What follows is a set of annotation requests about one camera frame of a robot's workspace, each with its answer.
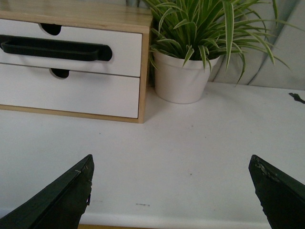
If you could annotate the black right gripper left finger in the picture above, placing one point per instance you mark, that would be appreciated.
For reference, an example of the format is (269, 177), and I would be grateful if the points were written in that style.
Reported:
(59, 205)

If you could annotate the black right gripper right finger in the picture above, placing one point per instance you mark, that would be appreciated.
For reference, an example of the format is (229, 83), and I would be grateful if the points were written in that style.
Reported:
(281, 196)

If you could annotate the white drawer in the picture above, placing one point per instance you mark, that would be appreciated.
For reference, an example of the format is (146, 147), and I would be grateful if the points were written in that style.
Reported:
(126, 48)
(91, 93)

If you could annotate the black object on table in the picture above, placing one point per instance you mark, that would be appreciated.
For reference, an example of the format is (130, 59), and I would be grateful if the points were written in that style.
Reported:
(297, 98)

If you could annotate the white plant pot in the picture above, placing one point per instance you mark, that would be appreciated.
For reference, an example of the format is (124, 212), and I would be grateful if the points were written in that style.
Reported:
(180, 82)

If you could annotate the green spider plant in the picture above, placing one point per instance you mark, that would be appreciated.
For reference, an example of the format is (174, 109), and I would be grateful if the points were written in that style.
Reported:
(202, 30)

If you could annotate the black drawer handle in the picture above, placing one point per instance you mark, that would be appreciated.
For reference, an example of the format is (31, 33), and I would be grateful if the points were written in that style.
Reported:
(79, 51)

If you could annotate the wooden drawer cabinet frame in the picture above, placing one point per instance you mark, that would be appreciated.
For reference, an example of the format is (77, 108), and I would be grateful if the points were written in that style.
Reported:
(53, 14)

